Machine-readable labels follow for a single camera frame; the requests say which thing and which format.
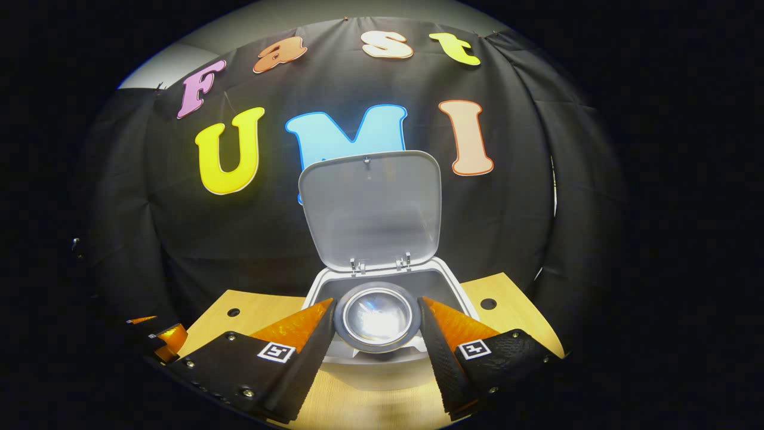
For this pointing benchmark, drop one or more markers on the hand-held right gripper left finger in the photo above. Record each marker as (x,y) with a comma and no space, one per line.
(304,364)

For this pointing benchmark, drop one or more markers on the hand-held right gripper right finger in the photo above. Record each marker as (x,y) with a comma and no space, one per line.
(440,352)

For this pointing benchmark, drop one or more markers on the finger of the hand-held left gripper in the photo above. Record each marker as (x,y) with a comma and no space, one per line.
(170,340)
(142,321)

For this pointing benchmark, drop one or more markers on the silver pop can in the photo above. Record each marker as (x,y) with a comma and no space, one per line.
(377,316)

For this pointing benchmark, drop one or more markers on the white desktop garbage bin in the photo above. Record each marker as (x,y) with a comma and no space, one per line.
(370,209)

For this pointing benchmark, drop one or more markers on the wooden desktop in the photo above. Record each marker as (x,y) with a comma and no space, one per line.
(256,306)

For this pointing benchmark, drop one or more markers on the black backdrop cloth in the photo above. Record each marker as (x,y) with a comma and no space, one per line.
(149,239)

